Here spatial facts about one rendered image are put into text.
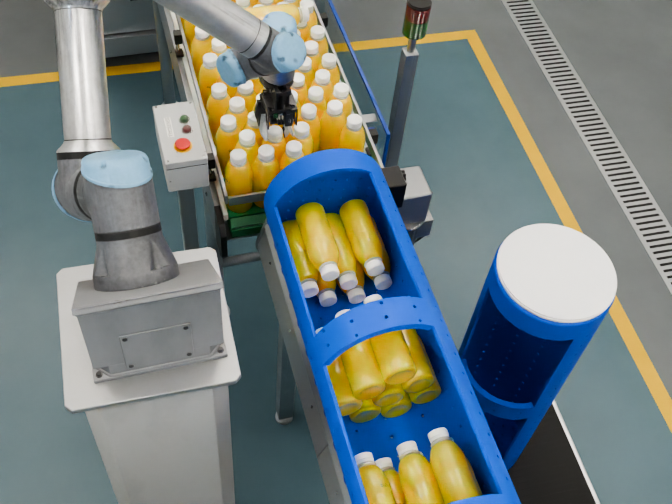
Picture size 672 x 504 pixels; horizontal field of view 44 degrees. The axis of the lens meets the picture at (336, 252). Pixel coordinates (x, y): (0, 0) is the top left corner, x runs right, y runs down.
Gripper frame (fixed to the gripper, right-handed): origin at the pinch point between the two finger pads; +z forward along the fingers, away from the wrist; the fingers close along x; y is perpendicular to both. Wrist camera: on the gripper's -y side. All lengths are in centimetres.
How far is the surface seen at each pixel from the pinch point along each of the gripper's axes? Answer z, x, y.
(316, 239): -6.0, -0.2, 38.8
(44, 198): 108, -69, -88
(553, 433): 93, 78, 57
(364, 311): -15, 2, 64
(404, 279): 4, 19, 47
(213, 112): 5.2, -12.5, -15.3
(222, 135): 2.7, -12.3, -4.2
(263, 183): 7.7, -4.9, 9.0
